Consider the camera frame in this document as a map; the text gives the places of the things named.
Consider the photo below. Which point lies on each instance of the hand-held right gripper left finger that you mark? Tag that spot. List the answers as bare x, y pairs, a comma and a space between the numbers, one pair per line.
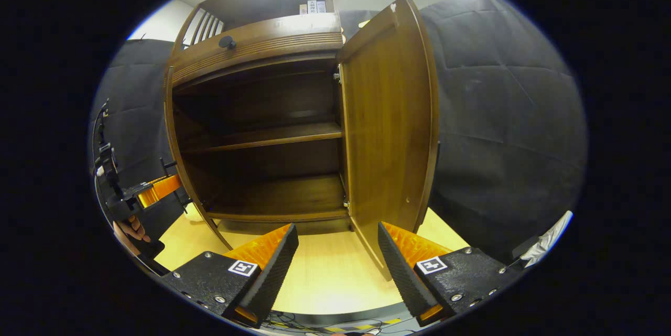
275, 273

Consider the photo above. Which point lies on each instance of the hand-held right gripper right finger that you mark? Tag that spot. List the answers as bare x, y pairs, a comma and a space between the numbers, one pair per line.
401, 273

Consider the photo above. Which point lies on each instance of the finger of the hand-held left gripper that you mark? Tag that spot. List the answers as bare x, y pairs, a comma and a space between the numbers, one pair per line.
160, 189

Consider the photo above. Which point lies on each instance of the wooden double-door shoe cabinet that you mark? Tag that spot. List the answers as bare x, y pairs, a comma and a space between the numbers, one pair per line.
272, 137

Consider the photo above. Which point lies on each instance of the wooden cabinet drawer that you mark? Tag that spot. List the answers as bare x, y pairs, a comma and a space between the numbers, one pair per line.
283, 37

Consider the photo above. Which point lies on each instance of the white cloth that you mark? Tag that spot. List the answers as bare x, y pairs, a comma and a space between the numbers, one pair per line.
545, 239

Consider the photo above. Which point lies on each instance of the round black drawer knob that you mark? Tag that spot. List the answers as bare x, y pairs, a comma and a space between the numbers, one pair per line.
227, 42

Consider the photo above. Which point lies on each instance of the black backdrop cloth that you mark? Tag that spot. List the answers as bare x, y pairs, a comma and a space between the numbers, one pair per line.
513, 142

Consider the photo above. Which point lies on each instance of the grey book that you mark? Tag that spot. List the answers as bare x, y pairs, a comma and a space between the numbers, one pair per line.
321, 7

